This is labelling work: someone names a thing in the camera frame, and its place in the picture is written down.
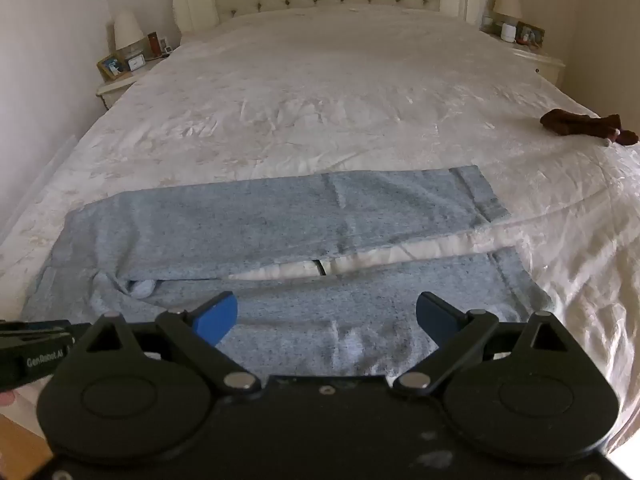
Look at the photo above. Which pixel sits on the small white clock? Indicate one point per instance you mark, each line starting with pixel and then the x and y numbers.
pixel 136 62

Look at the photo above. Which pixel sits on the red-brown bottle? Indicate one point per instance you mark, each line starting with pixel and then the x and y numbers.
pixel 153 45

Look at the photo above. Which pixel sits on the white cup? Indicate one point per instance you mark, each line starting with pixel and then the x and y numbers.
pixel 508 32

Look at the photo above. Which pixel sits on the white bed cover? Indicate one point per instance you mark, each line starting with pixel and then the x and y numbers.
pixel 325 100

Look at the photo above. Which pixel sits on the grey pants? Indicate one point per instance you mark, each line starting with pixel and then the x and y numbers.
pixel 200 220

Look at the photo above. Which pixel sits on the white table lamp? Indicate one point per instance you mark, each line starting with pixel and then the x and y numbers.
pixel 507 2
pixel 127 30

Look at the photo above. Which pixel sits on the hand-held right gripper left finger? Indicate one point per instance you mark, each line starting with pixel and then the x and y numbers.
pixel 217 316

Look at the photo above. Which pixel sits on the small white gadget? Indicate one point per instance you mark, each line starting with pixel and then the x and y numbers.
pixel 166 47

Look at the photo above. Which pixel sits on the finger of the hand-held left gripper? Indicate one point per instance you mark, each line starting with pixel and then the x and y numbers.
pixel 35 327

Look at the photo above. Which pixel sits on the cream nightstand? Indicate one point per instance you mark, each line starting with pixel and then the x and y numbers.
pixel 535 57
pixel 117 87

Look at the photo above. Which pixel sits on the dark photo frame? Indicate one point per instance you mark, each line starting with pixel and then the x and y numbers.
pixel 530 35

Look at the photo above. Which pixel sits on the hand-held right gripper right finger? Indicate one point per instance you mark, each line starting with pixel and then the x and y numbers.
pixel 434 314

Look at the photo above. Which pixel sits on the wooden photo frame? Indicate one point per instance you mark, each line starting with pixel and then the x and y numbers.
pixel 112 66

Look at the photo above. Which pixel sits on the brown sock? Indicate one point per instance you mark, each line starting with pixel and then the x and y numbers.
pixel 575 124

